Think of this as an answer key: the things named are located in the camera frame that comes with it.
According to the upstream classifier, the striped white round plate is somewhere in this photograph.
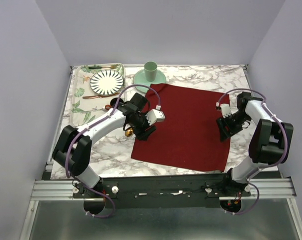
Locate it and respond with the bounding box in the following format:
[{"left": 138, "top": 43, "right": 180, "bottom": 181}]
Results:
[{"left": 90, "top": 69, "right": 124, "bottom": 96}]

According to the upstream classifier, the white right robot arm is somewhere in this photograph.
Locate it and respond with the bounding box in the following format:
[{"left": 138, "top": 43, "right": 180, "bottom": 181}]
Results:
[{"left": 215, "top": 88, "right": 293, "bottom": 196}]

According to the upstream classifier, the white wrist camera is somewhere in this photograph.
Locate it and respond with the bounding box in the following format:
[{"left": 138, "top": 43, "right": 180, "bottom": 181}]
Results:
[
  {"left": 146, "top": 109, "right": 165, "bottom": 126},
  {"left": 216, "top": 102, "right": 232, "bottom": 118}
]

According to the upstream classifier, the aluminium frame rail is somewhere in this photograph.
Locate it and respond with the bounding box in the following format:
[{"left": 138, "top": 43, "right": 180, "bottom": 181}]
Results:
[{"left": 31, "top": 178, "right": 296, "bottom": 201}]

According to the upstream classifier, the floral rectangular serving tray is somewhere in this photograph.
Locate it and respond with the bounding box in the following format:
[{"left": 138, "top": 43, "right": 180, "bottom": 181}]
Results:
[{"left": 69, "top": 63, "right": 125, "bottom": 127}]

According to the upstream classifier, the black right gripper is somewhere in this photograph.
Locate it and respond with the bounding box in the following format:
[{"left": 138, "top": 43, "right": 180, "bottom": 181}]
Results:
[{"left": 215, "top": 111, "right": 250, "bottom": 142}]

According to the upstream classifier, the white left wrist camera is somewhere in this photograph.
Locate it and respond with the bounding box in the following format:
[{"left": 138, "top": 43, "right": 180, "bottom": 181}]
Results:
[{"left": 146, "top": 109, "right": 165, "bottom": 126}]

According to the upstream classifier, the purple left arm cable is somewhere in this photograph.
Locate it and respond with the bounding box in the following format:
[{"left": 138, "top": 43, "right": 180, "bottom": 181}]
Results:
[{"left": 64, "top": 84, "right": 163, "bottom": 219}]

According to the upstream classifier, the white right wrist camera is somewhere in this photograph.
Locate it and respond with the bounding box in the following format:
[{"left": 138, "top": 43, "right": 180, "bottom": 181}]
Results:
[{"left": 216, "top": 102, "right": 232, "bottom": 118}]

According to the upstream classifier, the green plastic cup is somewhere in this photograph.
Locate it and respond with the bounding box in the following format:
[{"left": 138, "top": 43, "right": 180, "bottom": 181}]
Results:
[{"left": 144, "top": 61, "right": 157, "bottom": 82}]

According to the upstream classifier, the green round saucer plate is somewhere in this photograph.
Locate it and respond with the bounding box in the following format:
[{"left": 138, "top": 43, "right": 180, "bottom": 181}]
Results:
[{"left": 133, "top": 68, "right": 166, "bottom": 93}]

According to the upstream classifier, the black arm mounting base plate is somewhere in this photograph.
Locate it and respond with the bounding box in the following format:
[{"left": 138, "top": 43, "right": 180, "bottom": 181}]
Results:
[{"left": 73, "top": 173, "right": 250, "bottom": 209}]

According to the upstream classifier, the dark red cloth napkin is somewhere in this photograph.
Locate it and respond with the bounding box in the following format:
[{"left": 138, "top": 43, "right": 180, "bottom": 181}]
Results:
[{"left": 131, "top": 83, "right": 230, "bottom": 172}]

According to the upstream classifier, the orange black coffee mug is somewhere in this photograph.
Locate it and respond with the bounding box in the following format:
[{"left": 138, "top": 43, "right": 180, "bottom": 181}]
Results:
[{"left": 104, "top": 98, "right": 117, "bottom": 111}]

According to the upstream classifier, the green handled gold fork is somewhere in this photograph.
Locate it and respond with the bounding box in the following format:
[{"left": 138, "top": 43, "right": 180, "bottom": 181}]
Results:
[{"left": 88, "top": 64, "right": 118, "bottom": 70}]

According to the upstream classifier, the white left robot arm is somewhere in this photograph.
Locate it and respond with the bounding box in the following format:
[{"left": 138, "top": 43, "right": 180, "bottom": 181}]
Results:
[{"left": 52, "top": 93, "right": 165, "bottom": 198}]

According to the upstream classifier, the gold spoon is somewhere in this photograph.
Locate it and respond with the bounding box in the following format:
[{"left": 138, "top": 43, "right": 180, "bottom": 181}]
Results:
[{"left": 125, "top": 127, "right": 133, "bottom": 137}]

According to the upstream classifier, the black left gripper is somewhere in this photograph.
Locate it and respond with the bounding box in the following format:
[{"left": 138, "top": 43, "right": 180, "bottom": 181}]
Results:
[{"left": 128, "top": 110, "right": 156, "bottom": 141}]

